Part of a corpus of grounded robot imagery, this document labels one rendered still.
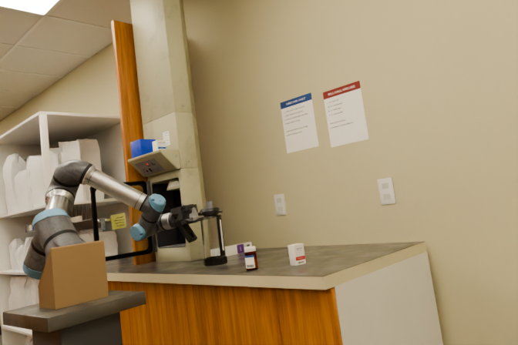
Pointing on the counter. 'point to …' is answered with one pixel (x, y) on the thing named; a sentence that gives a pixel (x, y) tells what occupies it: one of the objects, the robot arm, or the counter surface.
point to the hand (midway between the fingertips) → (210, 217)
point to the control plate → (149, 166)
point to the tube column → (160, 38)
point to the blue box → (141, 147)
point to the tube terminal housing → (186, 179)
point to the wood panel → (129, 103)
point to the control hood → (169, 159)
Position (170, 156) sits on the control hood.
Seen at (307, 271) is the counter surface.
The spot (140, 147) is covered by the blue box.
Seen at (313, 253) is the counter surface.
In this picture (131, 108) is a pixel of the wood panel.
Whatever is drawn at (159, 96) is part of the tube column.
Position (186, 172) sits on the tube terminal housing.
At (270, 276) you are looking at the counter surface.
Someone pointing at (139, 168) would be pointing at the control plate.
